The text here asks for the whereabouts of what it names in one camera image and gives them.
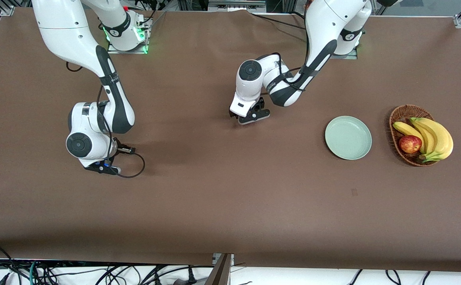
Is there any pale green round plate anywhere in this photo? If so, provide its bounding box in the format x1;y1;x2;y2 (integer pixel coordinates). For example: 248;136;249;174
325;116;372;160

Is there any large table cover sheet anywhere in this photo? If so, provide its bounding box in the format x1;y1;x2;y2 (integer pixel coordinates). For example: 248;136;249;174
0;7;461;273

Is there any grey electronics box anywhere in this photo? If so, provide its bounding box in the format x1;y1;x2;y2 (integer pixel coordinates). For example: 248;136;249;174
208;0;267;12

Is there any brown wicker basket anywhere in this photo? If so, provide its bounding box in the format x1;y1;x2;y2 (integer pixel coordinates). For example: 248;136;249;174
389;104;440;167

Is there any short yellow banana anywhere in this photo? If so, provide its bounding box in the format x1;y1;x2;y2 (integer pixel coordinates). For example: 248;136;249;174
393;121;427;155

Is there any red apple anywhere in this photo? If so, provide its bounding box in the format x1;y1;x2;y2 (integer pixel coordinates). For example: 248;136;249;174
398;135;423;154

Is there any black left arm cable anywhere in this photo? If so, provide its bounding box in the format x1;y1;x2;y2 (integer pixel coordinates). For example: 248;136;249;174
260;0;314;99

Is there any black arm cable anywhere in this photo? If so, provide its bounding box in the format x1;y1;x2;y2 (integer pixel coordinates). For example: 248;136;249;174
65;59;146;179
260;0;314;99

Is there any long black table cable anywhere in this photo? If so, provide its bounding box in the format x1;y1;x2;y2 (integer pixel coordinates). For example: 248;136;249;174
250;13;306;29

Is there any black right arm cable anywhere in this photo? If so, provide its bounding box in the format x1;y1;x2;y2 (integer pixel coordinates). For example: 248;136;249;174
65;59;146;179

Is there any thin grey cable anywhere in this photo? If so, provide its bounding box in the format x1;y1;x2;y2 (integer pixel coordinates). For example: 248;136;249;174
146;11;167;32

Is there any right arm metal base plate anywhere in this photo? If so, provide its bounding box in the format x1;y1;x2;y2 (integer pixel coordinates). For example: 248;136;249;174
107;18;149;55

